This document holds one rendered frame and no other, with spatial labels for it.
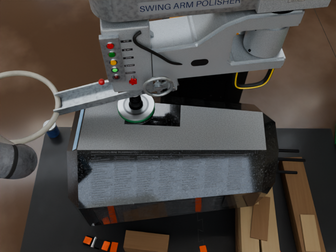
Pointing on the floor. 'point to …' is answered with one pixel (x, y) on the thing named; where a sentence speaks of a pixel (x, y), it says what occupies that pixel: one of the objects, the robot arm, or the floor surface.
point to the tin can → (53, 132)
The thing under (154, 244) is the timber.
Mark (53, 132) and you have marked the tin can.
